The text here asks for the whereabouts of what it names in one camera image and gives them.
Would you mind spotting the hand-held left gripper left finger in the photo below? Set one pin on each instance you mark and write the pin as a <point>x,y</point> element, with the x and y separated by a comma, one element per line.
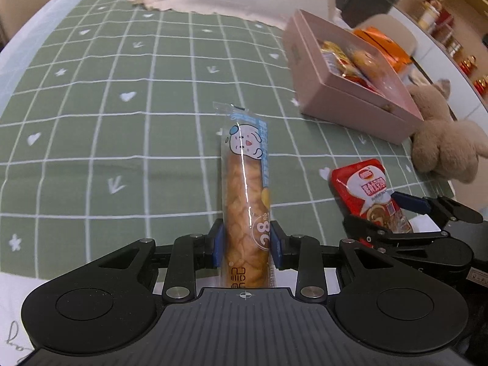
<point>218,244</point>

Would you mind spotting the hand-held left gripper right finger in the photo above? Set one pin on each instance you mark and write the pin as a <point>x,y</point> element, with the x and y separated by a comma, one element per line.
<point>277,247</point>

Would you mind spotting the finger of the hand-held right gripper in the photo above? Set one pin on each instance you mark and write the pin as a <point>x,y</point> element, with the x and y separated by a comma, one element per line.
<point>410,201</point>
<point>375,232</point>

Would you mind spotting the braided bread stick packet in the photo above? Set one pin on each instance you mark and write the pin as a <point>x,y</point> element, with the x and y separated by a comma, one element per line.
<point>244,198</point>

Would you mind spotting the pink cardboard box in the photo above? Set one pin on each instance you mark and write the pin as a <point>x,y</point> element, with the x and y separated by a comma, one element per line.
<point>343,110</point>

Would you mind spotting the orange yellow snack packet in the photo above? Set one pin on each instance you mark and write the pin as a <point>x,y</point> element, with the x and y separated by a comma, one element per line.
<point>368,64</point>

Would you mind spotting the brown teddy bear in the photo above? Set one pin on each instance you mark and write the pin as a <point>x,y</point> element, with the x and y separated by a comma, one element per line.
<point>446,141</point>

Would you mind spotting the white cabinet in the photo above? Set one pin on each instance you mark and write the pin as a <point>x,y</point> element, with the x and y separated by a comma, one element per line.
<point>438,72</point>

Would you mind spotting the green checked tablecloth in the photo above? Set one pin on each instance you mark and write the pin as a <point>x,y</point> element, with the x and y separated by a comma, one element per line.
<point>114,122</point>

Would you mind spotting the gold red snack packet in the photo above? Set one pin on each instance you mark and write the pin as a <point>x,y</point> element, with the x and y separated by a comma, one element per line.
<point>335,55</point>

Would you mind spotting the row of red jars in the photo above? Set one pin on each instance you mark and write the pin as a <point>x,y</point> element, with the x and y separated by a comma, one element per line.
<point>446,30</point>

